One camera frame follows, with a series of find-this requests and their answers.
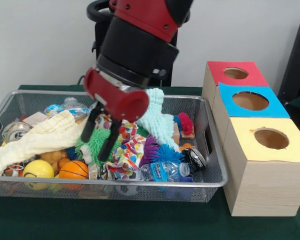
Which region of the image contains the shallow clear mesh bin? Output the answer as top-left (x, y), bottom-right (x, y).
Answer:
top-left (0, 90), bottom-right (228, 202)

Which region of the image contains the yellow smiley ball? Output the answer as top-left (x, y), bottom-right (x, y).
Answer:
top-left (23, 159), bottom-right (55, 191)

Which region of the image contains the colourful patterned cloth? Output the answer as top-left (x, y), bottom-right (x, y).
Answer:
top-left (90, 98), bottom-right (147, 181)

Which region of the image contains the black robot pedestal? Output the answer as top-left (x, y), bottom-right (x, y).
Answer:
top-left (86, 0), bottom-right (191, 87)

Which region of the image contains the blue spiky ball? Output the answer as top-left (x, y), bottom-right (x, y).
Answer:
top-left (154, 144), bottom-right (185, 167)

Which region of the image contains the green spiky ball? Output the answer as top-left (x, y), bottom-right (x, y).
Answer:
top-left (74, 128), bottom-right (122, 166)

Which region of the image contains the red spiky toy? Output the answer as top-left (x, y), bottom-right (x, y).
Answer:
top-left (177, 112), bottom-right (195, 137)

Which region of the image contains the pale yellow cloth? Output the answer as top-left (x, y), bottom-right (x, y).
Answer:
top-left (0, 110), bottom-right (98, 177)

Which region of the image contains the orange toy basketball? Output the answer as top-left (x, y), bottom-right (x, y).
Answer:
top-left (59, 160), bottom-right (90, 190)

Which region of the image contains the mint green cloth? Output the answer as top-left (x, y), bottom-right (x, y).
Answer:
top-left (136, 88), bottom-right (182, 152)

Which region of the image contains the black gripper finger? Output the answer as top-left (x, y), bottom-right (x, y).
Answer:
top-left (81, 102), bottom-right (103, 144)
top-left (98, 118), bottom-right (122, 162)

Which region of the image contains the crushed clear water bottle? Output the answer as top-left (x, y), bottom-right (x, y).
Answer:
top-left (137, 160), bottom-right (193, 183)

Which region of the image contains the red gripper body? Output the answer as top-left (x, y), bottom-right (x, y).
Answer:
top-left (83, 67), bottom-right (150, 123)

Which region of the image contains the wooden box with three holes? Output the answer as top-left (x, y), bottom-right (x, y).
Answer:
top-left (201, 61), bottom-right (300, 217)

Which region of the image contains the purple spiky ball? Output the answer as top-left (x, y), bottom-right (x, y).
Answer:
top-left (139, 133), bottom-right (160, 167)

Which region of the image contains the crushed silver can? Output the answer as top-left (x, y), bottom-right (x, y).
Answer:
top-left (181, 147), bottom-right (207, 172)

